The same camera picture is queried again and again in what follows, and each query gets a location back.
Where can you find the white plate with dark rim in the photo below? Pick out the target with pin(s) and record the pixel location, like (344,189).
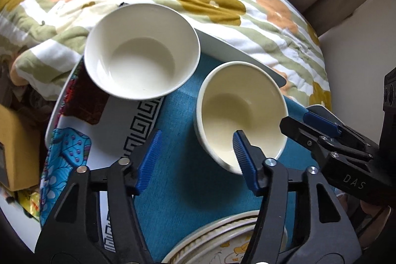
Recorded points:
(198,231)

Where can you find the white bowl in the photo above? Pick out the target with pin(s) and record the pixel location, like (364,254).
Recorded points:
(142,50)

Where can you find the cream bowl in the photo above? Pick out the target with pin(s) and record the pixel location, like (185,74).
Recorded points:
(241,109)

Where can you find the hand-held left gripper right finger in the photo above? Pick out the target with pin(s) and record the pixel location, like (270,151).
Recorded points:
(244,158)

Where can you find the blue mat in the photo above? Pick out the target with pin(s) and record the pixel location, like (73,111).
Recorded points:
(185,158)

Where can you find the patterned box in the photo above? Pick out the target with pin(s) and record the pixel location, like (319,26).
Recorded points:
(102,134)

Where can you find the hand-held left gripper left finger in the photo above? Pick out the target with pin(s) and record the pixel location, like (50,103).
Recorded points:
(150,158)

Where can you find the yellow bear plate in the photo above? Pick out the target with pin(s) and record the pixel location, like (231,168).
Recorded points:
(235,251)

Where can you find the person's right hand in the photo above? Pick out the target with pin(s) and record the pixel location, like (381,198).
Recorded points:
(382,217)

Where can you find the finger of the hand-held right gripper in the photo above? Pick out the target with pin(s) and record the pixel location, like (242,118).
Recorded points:
(298,131)
(321,123)

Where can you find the yellow box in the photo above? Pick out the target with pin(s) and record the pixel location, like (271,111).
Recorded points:
(17,146)

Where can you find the yellow packet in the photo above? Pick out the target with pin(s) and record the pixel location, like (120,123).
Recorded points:
(29,203)

